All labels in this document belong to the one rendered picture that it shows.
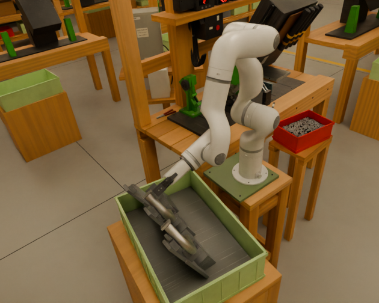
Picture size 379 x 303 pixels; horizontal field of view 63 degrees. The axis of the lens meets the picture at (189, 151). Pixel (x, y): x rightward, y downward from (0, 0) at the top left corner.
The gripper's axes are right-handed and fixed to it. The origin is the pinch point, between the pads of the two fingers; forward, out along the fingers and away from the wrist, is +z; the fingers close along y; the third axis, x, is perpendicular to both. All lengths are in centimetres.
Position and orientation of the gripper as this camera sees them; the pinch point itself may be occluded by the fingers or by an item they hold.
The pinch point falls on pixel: (157, 191)
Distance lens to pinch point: 117.2
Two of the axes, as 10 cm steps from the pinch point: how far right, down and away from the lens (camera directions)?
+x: 6.8, 7.3, 0.0
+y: 0.9, -0.8, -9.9
